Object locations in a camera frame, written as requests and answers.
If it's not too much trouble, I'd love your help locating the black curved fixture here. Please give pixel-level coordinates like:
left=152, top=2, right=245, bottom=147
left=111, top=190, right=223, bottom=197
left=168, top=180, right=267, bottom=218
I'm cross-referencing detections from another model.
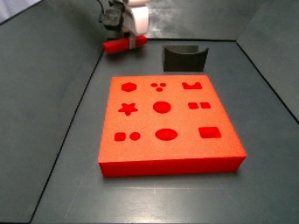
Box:
left=163, top=45, right=209, bottom=72

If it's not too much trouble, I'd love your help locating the orange foam shape board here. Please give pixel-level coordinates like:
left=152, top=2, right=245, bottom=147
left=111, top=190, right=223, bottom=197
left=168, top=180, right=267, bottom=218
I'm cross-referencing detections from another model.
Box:
left=97, top=74, right=247, bottom=178

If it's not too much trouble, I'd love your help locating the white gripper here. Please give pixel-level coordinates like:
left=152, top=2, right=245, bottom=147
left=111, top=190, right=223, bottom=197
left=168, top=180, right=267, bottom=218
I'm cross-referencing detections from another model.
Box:
left=124, top=0, right=149, bottom=49

